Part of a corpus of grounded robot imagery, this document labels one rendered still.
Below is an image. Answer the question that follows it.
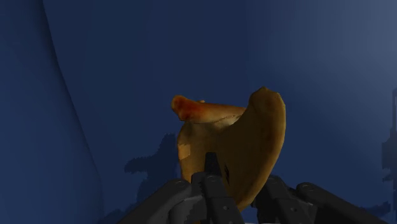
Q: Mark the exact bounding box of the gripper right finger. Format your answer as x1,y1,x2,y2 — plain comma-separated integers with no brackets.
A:
251,174,389,224

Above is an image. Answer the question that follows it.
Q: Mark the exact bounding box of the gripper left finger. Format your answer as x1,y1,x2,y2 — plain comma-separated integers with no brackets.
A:
119,151,246,224

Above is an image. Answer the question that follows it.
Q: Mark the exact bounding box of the golden brown curved pastry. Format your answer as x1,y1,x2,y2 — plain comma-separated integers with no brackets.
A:
171,86,287,213

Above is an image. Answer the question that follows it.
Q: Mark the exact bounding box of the blue sofa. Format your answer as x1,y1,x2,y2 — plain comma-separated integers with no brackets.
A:
0,0,397,224

